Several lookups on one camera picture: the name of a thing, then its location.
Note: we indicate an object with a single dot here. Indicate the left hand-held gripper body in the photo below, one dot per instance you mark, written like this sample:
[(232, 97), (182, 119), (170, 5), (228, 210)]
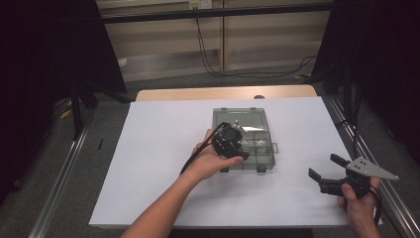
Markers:
[(228, 137)]

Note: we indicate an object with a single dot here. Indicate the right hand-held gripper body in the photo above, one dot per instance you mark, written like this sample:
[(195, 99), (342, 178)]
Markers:
[(363, 172)]

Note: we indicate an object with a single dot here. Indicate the grey transparent compartment box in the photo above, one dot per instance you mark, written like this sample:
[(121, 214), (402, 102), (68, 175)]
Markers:
[(257, 158)]

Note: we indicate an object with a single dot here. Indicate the person's left hand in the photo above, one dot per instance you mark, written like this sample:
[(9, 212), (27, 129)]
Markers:
[(206, 163)]

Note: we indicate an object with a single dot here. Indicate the person's right hand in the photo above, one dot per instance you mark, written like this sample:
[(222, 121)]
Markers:
[(360, 208)]

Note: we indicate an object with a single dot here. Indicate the small dark round object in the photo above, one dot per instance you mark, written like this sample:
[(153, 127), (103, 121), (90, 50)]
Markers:
[(259, 96)]

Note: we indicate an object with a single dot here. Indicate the wooden table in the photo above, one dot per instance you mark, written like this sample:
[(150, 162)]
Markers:
[(198, 93)]

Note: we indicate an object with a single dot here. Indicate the white table mat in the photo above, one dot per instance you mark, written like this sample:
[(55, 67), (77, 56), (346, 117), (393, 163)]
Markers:
[(148, 148)]

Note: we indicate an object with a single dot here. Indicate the black curtain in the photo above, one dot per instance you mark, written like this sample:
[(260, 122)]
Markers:
[(379, 66), (43, 66)]

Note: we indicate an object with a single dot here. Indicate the black horizontal bar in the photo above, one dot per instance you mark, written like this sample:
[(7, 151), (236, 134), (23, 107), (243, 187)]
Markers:
[(214, 13)]

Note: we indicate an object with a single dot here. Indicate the small black floor strip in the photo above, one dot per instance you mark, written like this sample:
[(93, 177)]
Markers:
[(100, 144)]

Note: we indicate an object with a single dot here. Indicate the black metal stand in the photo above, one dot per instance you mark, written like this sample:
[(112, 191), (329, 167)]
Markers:
[(76, 112)]

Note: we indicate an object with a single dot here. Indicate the metal floor rail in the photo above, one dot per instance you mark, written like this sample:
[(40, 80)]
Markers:
[(59, 185), (396, 205)]

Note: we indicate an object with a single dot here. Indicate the small white wall box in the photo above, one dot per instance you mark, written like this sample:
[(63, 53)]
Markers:
[(122, 62)]

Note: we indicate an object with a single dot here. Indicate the white wall socket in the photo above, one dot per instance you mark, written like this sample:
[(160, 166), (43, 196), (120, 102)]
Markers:
[(200, 4)]

